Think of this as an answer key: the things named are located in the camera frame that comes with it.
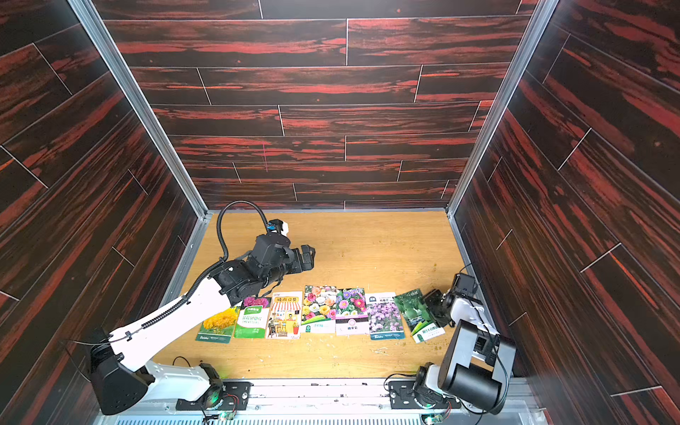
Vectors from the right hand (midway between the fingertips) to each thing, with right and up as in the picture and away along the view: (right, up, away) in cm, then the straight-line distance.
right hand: (431, 306), depth 91 cm
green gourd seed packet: (-6, -1, 0) cm, 6 cm away
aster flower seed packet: (-28, -2, -1) cm, 28 cm away
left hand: (-42, +19, -15) cm, 49 cm away
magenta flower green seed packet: (-62, -3, -3) cm, 62 cm away
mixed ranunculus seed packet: (-39, -1, 0) cm, 39 cm away
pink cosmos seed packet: (-17, -3, -3) cm, 17 cm away
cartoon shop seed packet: (-51, -2, -3) cm, 51 cm away
